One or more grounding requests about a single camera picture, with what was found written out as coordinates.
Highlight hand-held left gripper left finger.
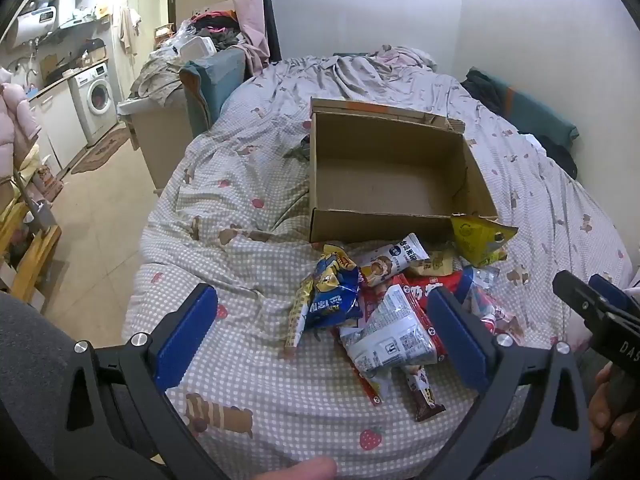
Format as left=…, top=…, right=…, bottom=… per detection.
left=52, top=282, right=230, bottom=480

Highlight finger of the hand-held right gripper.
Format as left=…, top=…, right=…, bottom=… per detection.
left=552, top=269, right=608, bottom=332
left=588, top=273, right=640, bottom=312

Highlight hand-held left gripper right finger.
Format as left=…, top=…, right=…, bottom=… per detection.
left=425, top=286, right=594, bottom=480

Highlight white red snack packet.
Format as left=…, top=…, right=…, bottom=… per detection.
left=472, top=299, right=527, bottom=347

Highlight large red snack bag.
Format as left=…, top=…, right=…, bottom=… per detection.
left=345, top=269, right=482, bottom=407

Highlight yellow snack packet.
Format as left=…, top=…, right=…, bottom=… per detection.
left=450, top=212, right=519, bottom=269

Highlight white cartoon snack packet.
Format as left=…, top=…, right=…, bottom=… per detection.
left=357, top=232, right=432, bottom=289

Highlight cardboard box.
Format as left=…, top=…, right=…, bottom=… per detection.
left=307, top=96, right=499, bottom=246

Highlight person's right hand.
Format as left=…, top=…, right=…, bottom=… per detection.
left=586, top=360, right=640, bottom=454

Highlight person's left hand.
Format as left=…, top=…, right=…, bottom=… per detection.
left=257, top=457, right=338, bottom=480

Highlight clear blue-edged packet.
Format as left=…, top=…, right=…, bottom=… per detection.
left=459, top=264, right=502, bottom=311

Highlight brown chocolate bar packet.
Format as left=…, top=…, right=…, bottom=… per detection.
left=401, top=364, right=447, bottom=424

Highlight grey white snack packet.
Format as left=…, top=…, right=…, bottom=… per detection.
left=339, top=284, right=437, bottom=377

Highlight small beige snack packet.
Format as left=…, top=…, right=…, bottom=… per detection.
left=419, top=249, right=457, bottom=277

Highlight long beige stick packet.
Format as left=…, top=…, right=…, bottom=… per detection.
left=283, top=275, right=317, bottom=361

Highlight checked printed blanket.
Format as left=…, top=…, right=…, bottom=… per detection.
left=121, top=45, right=640, bottom=467

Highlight blue snack packet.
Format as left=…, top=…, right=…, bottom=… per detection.
left=302, top=242, right=364, bottom=332

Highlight yellow wooden chair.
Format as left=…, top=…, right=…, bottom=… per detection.
left=0, top=199, right=64, bottom=307

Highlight teal pillow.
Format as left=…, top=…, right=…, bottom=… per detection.
left=497, top=79, right=580, bottom=152

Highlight white low cabinet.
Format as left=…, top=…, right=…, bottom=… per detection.
left=116, top=94, right=196, bottom=197

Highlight brown door mat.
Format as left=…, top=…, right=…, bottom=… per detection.
left=69, top=121, right=133, bottom=177

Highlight white kitchen cabinet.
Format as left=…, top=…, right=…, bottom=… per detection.
left=26, top=79, right=90, bottom=172

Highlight teal cushion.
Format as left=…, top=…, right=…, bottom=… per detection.
left=179, top=46, right=247, bottom=137

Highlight white washing machine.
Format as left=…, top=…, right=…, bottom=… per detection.
left=69, top=61, right=119, bottom=147

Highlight grey cloth heap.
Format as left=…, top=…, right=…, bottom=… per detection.
left=131, top=54, right=190, bottom=107

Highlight pink puffer jacket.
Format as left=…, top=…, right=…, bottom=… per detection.
left=0, top=81, right=43, bottom=183

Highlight white foam takeaway box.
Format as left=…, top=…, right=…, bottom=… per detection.
left=178, top=35, right=218, bottom=62

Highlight pink crumpled cloth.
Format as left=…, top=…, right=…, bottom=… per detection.
left=369, top=44, right=437, bottom=70

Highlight pile of clothes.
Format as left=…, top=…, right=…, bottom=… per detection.
left=189, top=7, right=251, bottom=51

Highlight hanging beige towel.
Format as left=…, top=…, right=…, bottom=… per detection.
left=117, top=5, right=144, bottom=57

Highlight pink curtain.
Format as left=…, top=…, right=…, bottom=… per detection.
left=234, top=0, right=272, bottom=77

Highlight white water heater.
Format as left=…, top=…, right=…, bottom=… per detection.
left=9, top=0, right=77, bottom=47

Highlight black metal frame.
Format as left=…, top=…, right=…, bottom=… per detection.
left=256, top=0, right=284, bottom=62

